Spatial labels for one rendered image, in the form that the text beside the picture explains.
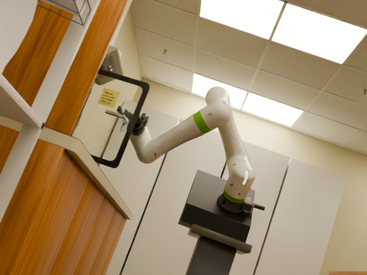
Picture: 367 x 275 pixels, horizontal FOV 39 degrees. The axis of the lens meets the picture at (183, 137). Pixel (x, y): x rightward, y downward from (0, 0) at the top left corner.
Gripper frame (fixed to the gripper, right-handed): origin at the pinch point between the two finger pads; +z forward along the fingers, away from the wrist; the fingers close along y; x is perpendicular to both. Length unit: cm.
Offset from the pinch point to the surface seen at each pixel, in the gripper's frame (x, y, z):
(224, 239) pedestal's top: 36, 61, -42
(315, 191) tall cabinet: -67, 152, -301
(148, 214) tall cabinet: 15, 0, -302
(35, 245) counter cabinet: 67, 1, 65
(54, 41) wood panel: -12.7, -39.5, 17.2
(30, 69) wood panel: 2.6, -43.9, 17.2
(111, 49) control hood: -20.6, -17.4, 9.3
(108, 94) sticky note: -0.5, -10.3, 10.6
